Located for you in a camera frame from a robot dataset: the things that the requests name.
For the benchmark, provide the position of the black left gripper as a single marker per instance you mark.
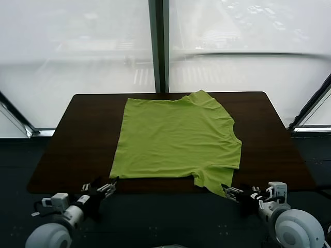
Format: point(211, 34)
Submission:
point(91, 199)

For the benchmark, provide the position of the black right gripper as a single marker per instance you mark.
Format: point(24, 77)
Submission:
point(250, 199)

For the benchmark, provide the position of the lime green printed t-shirt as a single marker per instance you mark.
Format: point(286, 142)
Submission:
point(175, 139)

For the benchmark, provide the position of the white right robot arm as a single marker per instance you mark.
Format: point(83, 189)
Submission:
point(294, 227)

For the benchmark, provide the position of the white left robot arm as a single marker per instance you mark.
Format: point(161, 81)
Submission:
point(54, 227)

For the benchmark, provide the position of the grey robot torso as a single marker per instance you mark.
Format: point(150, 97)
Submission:
point(174, 246)

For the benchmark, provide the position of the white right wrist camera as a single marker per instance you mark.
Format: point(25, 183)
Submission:
point(278, 191)

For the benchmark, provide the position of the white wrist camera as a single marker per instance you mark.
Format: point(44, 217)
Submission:
point(278, 191)
point(58, 202)

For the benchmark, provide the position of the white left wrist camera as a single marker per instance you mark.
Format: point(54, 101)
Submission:
point(58, 202)

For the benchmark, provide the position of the slanted dark window frame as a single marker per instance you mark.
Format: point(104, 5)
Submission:
point(310, 106)

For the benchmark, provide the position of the slanted grey window frame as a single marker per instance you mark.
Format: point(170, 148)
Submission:
point(18, 115)

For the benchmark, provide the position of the grey curved outdoor rail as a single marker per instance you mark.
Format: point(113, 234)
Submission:
point(245, 53)

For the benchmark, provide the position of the dark grey vertical window post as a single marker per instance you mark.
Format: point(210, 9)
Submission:
point(159, 46)

